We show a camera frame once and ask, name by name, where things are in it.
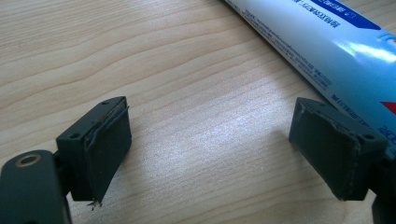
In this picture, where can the blue white toothpaste tube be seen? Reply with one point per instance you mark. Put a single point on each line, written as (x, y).
(336, 46)

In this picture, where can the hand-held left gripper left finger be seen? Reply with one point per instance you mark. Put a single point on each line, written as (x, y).
(106, 146)

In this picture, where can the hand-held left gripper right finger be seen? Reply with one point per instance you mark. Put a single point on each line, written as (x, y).
(330, 146)

